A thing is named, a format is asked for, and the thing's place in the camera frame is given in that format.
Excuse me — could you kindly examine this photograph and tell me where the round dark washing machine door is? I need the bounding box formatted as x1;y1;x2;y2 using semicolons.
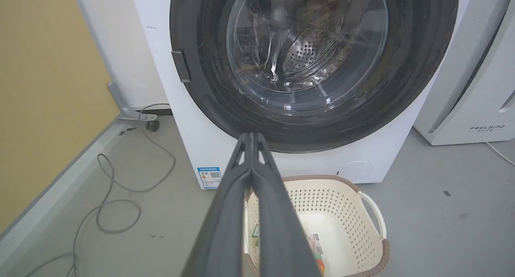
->
170;0;459;154

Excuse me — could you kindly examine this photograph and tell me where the white Feelbird appliance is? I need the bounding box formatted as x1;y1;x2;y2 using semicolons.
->
413;0;515;146

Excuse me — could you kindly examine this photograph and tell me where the grey power cable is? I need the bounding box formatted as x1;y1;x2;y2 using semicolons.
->
25;103;176;277

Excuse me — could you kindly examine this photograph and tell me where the blue energy label sticker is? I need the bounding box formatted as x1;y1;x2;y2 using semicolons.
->
197;167;222;189

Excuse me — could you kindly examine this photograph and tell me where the white front-load washing machine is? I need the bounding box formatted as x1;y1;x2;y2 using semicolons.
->
130;0;478;190

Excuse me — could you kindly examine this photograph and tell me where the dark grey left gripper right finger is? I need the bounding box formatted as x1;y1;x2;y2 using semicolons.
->
251;133;322;277

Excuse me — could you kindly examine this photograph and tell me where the cream plastic laundry basket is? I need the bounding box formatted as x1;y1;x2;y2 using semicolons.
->
243;175;390;277

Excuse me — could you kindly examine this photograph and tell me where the white thin cable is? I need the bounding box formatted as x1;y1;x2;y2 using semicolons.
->
485;142;515;167

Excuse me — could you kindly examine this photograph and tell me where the colourful packet in basket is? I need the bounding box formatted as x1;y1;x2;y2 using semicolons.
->
307;233;326;276

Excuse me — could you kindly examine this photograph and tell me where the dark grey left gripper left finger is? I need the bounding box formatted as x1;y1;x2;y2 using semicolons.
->
181;133;253;277

